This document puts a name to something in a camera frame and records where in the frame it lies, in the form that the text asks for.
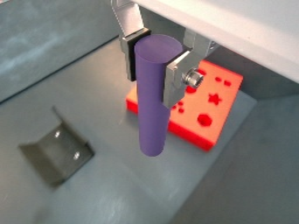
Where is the red shape-sorting board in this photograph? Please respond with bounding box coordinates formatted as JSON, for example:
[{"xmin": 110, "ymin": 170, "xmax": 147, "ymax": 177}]
[{"xmin": 126, "ymin": 60, "xmax": 243, "ymax": 151}]

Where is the purple round cylinder peg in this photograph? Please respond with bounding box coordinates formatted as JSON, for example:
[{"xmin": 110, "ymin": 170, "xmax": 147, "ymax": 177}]
[{"xmin": 135, "ymin": 34, "xmax": 183, "ymax": 157}]

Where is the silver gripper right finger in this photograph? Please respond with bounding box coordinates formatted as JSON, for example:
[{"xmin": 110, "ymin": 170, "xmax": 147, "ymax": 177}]
[{"xmin": 163, "ymin": 29, "xmax": 221, "ymax": 109}]

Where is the dark grey curved cradle block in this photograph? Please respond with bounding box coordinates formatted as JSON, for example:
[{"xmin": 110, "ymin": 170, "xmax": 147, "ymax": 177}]
[{"xmin": 19, "ymin": 107, "xmax": 95, "ymax": 188}]

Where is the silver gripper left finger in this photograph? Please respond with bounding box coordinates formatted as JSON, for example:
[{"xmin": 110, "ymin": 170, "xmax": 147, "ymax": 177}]
[{"xmin": 111, "ymin": 0, "xmax": 151, "ymax": 81}]

